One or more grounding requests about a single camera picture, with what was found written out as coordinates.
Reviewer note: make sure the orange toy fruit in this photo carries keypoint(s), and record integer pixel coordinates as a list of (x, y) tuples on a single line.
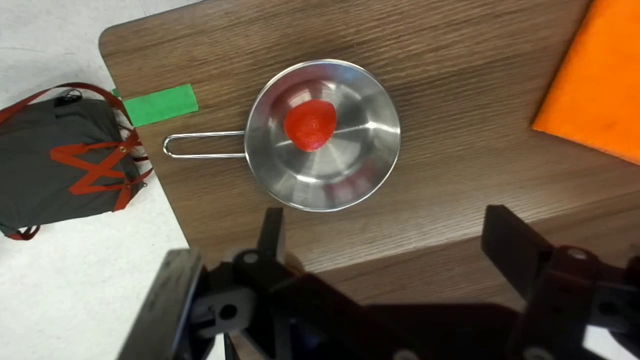
[(310, 125)]

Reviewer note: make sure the green tape strip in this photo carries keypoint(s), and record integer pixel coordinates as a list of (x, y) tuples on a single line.
[(160, 104)]

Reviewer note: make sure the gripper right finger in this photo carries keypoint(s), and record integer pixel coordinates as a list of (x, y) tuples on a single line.
[(545, 280)]

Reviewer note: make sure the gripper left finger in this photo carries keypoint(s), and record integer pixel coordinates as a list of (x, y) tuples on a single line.
[(265, 280)]

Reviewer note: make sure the orange cloth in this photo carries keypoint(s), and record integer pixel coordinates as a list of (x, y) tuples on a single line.
[(597, 75)]

